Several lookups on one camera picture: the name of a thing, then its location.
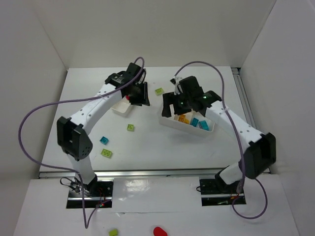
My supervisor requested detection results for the green lego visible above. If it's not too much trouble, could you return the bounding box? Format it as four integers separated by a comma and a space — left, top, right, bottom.
100, 149, 113, 158
155, 88, 164, 96
127, 124, 135, 132

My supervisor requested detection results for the white divided tray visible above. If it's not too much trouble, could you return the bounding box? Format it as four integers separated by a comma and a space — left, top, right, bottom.
111, 98, 132, 117
157, 107, 215, 138

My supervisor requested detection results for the orange lego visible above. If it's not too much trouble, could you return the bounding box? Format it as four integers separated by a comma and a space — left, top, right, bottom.
178, 115, 186, 123

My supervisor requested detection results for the small teal lego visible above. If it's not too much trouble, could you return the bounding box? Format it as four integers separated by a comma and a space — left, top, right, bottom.
99, 136, 109, 145

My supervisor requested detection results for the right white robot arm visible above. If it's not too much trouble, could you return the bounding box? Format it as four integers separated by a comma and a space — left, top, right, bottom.
161, 76, 276, 189

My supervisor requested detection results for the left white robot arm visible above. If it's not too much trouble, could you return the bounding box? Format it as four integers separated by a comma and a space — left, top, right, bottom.
57, 62, 150, 194

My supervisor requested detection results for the red piece outside front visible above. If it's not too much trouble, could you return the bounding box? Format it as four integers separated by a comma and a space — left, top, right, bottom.
153, 227, 168, 236

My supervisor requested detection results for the green lego outside front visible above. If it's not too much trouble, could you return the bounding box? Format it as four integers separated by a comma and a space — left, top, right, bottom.
108, 229, 118, 236

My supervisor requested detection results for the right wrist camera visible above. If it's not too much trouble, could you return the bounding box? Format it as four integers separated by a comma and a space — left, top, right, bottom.
170, 76, 183, 95

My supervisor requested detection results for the aluminium right rail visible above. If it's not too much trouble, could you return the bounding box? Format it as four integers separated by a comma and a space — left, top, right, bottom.
231, 66, 269, 170

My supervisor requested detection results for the aluminium rail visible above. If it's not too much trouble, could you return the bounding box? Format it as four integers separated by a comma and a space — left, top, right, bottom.
231, 66, 269, 170
38, 168, 220, 179

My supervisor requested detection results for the aluminium front rail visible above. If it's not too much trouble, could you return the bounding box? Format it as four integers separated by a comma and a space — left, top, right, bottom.
38, 168, 220, 179

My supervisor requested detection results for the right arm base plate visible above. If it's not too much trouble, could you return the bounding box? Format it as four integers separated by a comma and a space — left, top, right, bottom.
196, 179, 246, 207

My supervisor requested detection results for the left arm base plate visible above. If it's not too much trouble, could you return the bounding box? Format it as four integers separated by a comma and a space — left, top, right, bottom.
66, 180, 114, 209

